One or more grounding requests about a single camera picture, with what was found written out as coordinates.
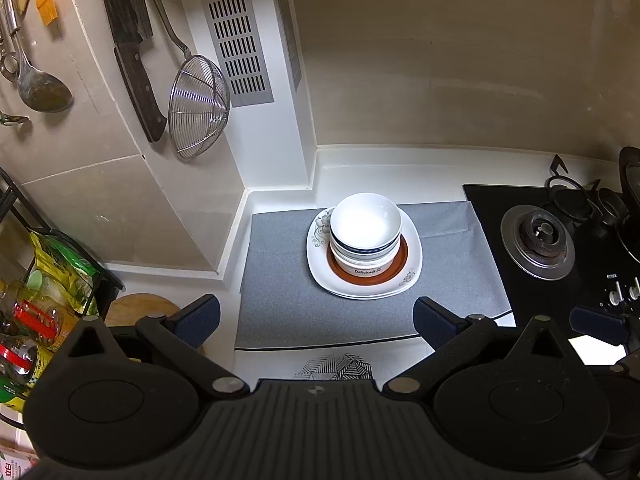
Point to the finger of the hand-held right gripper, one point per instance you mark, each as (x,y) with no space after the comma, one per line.
(600,324)

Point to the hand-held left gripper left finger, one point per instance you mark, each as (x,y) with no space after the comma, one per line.
(200,317)

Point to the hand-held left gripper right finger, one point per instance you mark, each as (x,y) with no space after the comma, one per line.
(435,320)

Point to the orange plate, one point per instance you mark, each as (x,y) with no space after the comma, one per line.
(400,265)

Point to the white square floral plate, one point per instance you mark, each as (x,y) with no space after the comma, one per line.
(370,297)
(320,255)

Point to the white bowl with label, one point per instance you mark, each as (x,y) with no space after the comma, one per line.
(365,267)

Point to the blue patterned white bowl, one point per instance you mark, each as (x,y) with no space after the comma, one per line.
(365,220)

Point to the hob control knob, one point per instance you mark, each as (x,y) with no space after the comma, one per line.
(617,292)
(635,290)

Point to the round wooden cutting board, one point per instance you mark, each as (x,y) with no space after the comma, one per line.
(135,307)

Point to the black glass gas hob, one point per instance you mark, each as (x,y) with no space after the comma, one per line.
(540,295)

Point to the grey and white printed mat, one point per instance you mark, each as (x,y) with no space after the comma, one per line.
(280,270)

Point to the small gas burner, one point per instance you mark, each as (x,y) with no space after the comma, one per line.
(539,240)

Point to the black pan support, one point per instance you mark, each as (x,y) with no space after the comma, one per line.
(585,200)

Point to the oil bottle with red label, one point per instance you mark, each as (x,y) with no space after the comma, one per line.
(35,312)

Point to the red and silver can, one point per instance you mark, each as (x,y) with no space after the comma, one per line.
(17,360)

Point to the metal mesh strainer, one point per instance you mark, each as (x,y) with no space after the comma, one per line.
(197,105)

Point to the metal ladle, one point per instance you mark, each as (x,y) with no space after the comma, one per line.
(45,90)

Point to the wide metal vent grille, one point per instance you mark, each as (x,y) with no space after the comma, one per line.
(235,30)

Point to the narrow metal vent grille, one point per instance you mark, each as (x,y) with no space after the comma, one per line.
(289,25)

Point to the orange silicone brush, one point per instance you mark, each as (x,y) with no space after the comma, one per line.
(46,7)

